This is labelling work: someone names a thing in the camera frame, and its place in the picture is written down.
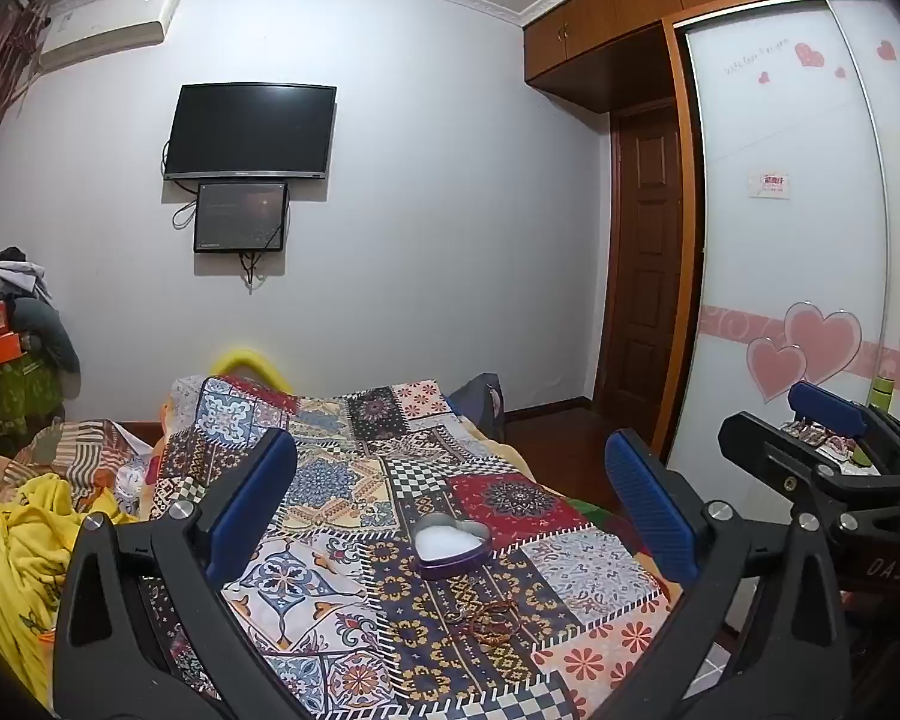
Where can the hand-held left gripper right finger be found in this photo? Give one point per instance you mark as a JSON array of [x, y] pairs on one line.
[[649, 510]]

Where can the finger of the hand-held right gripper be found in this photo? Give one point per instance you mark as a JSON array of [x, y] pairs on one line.
[[765, 450], [825, 403]]

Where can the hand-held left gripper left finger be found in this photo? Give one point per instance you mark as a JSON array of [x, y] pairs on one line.
[[251, 510]]

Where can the heart-shaped purple tin box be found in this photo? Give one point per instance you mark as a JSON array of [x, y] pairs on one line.
[[454, 549]]

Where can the green bottle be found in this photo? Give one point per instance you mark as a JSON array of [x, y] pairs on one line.
[[881, 394]]

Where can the patchwork printed blanket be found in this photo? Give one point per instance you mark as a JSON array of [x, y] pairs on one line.
[[390, 465]]

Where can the yellow hoop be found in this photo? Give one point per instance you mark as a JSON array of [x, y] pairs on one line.
[[251, 361]]

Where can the striped brown cloth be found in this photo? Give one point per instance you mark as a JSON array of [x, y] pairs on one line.
[[75, 457]]

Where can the dark blue bag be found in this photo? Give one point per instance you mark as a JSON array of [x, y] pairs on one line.
[[476, 401]]

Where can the brown wooden door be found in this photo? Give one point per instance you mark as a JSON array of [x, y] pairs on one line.
[[649, 270]]

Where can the white and red sticker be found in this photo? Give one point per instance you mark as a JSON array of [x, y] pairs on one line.
[[770, 186]]

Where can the yellow blanket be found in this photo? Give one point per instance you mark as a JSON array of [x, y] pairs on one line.
[[15, 570]]

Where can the green patterned cloth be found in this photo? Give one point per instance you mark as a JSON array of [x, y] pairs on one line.
[[15, 401]]

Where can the pile of grey clothes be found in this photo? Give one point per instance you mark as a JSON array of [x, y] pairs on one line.
[[41, 322]]

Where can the wooden overhead cabinets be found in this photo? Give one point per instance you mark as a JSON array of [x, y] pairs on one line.
[[607, 22]]

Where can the striped brown curtain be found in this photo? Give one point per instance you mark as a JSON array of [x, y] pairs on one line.
[[0, 97]]

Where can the white air conditioner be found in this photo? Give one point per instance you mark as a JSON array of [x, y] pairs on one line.
[[109, 26]]

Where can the small black wall monitor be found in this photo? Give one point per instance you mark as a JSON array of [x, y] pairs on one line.
[[240, 216]]

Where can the wall-mounted black television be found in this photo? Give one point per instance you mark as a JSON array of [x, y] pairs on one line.
[[249, 131]]

